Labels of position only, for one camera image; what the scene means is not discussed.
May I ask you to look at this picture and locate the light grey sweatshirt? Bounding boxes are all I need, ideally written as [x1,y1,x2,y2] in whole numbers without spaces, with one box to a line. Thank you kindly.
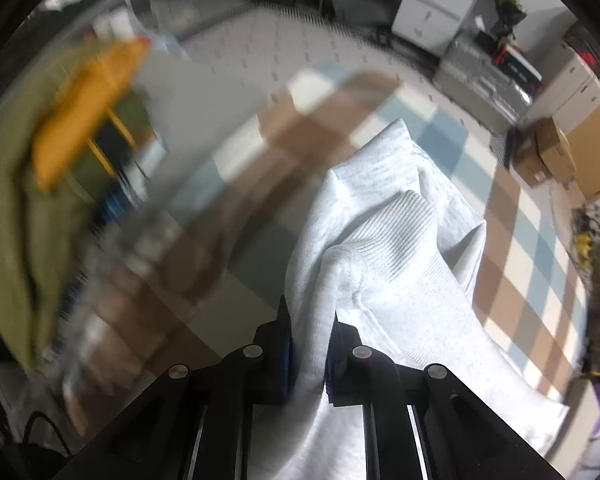
[247,119,571,480]

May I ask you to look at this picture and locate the yellow garment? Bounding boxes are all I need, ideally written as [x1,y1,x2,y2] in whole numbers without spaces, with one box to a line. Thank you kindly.
[32,37,148,193]

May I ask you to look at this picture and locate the pile of loose shoes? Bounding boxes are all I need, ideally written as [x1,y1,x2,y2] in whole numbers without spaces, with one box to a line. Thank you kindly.
[572,205,600,271]

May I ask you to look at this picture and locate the olive green folded clothes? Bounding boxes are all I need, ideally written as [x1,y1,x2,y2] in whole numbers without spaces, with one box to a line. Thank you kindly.
[0,42,151,373]

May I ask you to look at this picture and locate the white desk with drawers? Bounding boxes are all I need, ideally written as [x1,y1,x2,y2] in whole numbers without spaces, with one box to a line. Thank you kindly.
[391,0,481,56]

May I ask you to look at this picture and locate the checked bed sheet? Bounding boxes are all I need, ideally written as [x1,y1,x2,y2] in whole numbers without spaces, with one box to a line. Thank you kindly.
[62,62,591,436]

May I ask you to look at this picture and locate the black and red shoe box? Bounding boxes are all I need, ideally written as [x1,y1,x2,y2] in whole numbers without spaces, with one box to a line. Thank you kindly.
[492,42,543,86]

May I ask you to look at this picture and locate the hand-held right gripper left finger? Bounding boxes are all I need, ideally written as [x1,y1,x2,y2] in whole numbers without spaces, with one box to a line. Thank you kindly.
[55,295,296,480]

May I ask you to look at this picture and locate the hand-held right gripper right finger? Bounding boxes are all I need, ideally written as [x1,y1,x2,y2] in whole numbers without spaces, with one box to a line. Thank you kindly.
[325,312,566,480]

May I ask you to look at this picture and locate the green wrapped bouquet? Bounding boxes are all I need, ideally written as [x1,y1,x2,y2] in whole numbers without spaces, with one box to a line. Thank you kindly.
[490,0,528,38]

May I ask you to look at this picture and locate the brown cardboard box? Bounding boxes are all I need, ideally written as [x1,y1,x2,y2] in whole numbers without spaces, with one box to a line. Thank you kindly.
[510,117,578,188]

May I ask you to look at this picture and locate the white suitcase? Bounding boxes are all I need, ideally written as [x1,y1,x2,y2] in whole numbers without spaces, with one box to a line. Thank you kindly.
[517,40,600,136]

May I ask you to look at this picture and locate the silver suitcase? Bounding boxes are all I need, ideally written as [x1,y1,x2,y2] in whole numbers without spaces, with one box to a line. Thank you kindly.
[432,35,533,126]

